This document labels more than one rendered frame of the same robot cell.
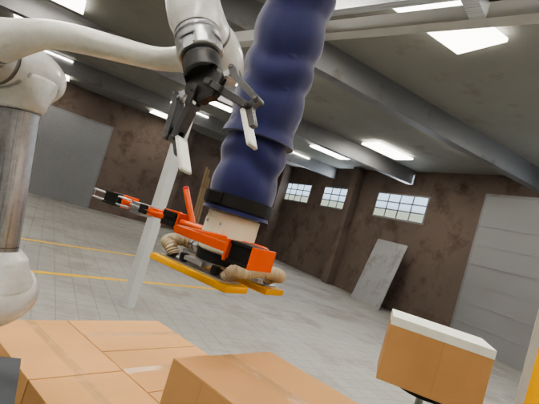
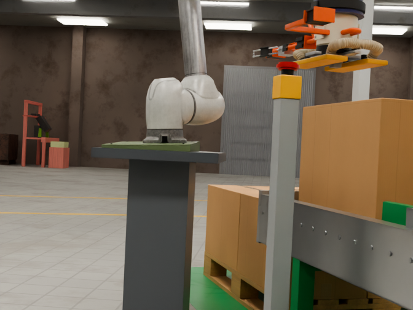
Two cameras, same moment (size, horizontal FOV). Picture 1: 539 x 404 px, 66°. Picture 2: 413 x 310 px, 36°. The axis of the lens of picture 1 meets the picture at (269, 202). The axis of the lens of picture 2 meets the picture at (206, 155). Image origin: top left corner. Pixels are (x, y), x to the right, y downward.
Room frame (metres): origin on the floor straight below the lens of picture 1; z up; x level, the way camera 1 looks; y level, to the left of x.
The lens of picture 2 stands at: (-1.19, -0.94, 0.78)
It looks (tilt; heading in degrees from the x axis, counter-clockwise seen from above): 1 degrees down; 33
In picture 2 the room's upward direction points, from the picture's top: 3 degrees clockwise
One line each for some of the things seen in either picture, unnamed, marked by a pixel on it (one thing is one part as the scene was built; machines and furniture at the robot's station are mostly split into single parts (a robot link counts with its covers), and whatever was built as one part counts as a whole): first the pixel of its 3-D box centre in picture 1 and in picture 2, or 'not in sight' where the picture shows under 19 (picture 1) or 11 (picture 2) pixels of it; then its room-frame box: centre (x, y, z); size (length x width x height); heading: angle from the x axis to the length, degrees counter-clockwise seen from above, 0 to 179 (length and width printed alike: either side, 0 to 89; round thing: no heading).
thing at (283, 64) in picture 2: not in sight; (287, 69); (0.53, -0.08, 1.02); 0.07 x 0.07 x 0.04
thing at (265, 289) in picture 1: (237, 272); (354, 62); (1.41, 0.04, 1.17); 0.34 x 0.10 x 0.05; 53
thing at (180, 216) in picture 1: (178, 220); (308, 43); (1.49, 0.29, 1.27); 0.10 x 0.08 x 0.06; 143
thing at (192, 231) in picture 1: (161, 217); (290, 39); (1.36, 0.32, 1.27); 0.93 x 0.30 x 0.04; 53
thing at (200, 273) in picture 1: (197, 267); (316, 58); (1.26, 0.15, 1.17); 0.34 x 0.10 x 0.05; 53
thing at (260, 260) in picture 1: (249, 256); (319, 16); (0.95, 0.01, 1.27); 0.09 x 0.08 x 0.05; 143
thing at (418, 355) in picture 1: (431, 357); not in sight; (2.71, -1.30, 0.82); 0.60 x 0.40 x 0.40; 73
